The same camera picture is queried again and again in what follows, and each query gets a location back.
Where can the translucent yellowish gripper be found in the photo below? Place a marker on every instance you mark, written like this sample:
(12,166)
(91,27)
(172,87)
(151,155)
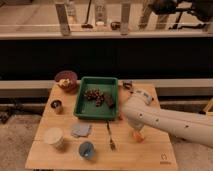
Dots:
(137,131)

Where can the orange apple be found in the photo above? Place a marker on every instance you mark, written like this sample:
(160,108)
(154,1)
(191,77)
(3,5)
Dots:
(138,137)

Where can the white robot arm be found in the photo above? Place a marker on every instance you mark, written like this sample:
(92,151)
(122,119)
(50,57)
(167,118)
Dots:
(190,126)

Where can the blue cup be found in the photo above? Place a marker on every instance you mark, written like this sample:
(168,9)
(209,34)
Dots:
(86,150)

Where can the white paper cup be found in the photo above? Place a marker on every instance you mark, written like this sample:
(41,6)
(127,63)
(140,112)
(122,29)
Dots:
(54,137)

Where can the metal fork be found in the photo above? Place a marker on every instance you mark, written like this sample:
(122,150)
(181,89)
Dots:
(111,142)

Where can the dark brown block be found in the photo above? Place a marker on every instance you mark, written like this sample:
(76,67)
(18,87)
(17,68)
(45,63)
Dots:
(109,100)

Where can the bunch of dark grapes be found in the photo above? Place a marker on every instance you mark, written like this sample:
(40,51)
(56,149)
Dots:
(96,95)

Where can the green plastic tray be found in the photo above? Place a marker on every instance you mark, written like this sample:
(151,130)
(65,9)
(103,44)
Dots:
(85,109)

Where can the grey folded cloth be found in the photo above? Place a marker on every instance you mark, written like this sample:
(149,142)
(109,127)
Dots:
(81,130)

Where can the small dark tin can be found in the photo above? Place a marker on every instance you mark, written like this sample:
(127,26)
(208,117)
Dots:
(57,107)

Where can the dark red bowl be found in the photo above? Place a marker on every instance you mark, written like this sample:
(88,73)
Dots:
(66,80)

